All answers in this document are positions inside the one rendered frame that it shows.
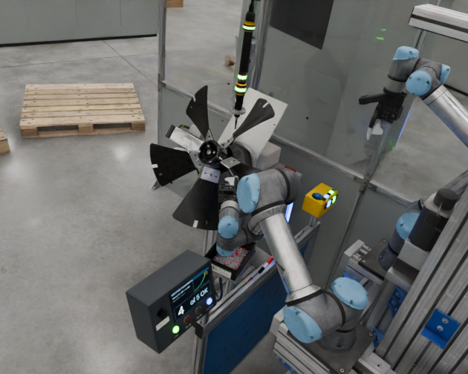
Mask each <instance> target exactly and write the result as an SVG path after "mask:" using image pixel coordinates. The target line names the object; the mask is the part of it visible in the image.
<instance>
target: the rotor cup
mask: <svg viewBox="0 0 468 374"><path fill-rule="evenodd" d="M208 150H210V151H211V154H208V153H207V151H208ZM219 157H220V158H222V159H223V160H225V159H227V158H229V157H233V158H234V153H233V151H232V149H231V148H230V147H227V148H226V149H225V148H224V145H220V144H219V143H218V142H216V141H215V140H207V141H205V142H203V143H202V144H201V146H200V148H199V149H198V158H199V160H200V161H201V162H202V163H203V164H205V165H208V166H207V167H210V168H214V169H216V170H219V171H221V173H220V174H222V173H224V172H226V171H227V170H226V169H225V168H222V167H221V166H220V164H221V163H220V161H222V160H220V159H219Z"/></svg>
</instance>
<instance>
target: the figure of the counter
mask: <svg viewBox="0 0 468 374"><path fill-rule="evenodd" d="M174 313H175V320H176V321H178V320H179V319H180V318H182V317H183V316H184V315H185V314H186V313H188V311H187V306H186V300H185V301H184V302H183V303H181V304H180V305H179V306H177V307H176V308H175V309H174Z"/></svg>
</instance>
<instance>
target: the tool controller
mask: <svg viewBox="0 0 468 374"><path fill-rule="evenodd" d="M126 297H127V301H128V304H129V309H130V313H131V318H132V321H133V324H134V329H135V332H136V336H137V339H139V340H140V341H142V342H143V343H144V344H145V345H147V346H148V347H150V348H151V349H153V350H154V351H155V352H157V353H158V354H161V353H162V352H163V351H164V350H165V349H166V348H167V347H168V346H169V345H171V344H172V343H173V342H174V341H175V340H177V339H178V338H179V337H180V336H181V335H182V334H184V333H185V332H186V331H187V330H188V329H189V328H190V327H191V326H192V325H194V324H195V323H196V322H197V321H198V320H200V319H201V318H202V317H203V316H204V315H206V314H207V313H208V311H210V310H211V309H212V308H213V307H214V306H215V305H216V304H217V303H216V297H215V287H214V280H213V275H212V264H211V260H210V259H208V258H206V257H204V256H202V255H199V254H197V253H195V252H192V251H190V250H188V249H187V250H186V251H185V252H183V253H181V254H180V255H178V256H177V257H175V258H174V259H172V260H171V261H169V262H168V263H167V264H165V265H164V266H162V267H160V268H159V269H158V270H157V271H155V272H153V273H152V274H150V275H149V276H148V277H146V278H145V279H143V280H142V281H141V282H139V283H137V284H136V285H134V286H133V287H132V288H130V289H129V290H127V291H126ZM208 297H211V298H212V303H211V304H210V305H206V300H207V298H208ZM185 300H186V306H187V311H188V313H186V314H185V315H184V316H183V317H182V318H180V319H179V320H178V321H176V320H175V313H174V309H175V308H176V307H177V306H179V305H180V304H181V303H183V302H184V301H185ZM198 306H201V312H200V313H199V314H196V313H195V309H196V308H197V307H198ZM187 315H189V316H190V317H191V318H190V321H189V323H187V324H185V323H184V322H183V320H184V318H185V317H186V316H187ZM175 325H178V326H179V330H178V331H177V332H176V333H175V334H174V333H172V328H173V327H174V326H175Z"/></svg>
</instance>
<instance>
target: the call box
mask: <svg viewBox="0 0 468 374"><path fill-rule="evenodd" d="M331 190H332V188H331V187H330V186H327V185H326V184H324V183H320V184H319V185H318V186H317V187H316V188H314V189H313V190H311V191H310V192H308V193H307V194H306V195H305V199H304V203H303V205H302V209H303V210H305V211H306V212H308V213H310V214H312V215H313V216H315V217H317V218H320V217H321V216H322V215H323V214H324V213H326V211H327V210H329V208H331V207H332V206H333V205H334V203H335V201H334V202H333V203H332V204H330V205H329V207H327V208H326V209H325V210H324V207H325V204H326V203H328V202H329V201H330V200H331V199H332V198H334V197H335V196H336V195H337V194H338V191H337V190H336V191H335V192H334V193H333V194H331V196H329V197H328V198H327V197H324V196H325V195H326V194H327V193H328V192H329V191H331ZM317 192H318V193H320V194H321V195H322V198H325V199H326V201H323V200H322V198H321V199H316V198H315V197H314V196H313V195H314V193H317Z"/></svg>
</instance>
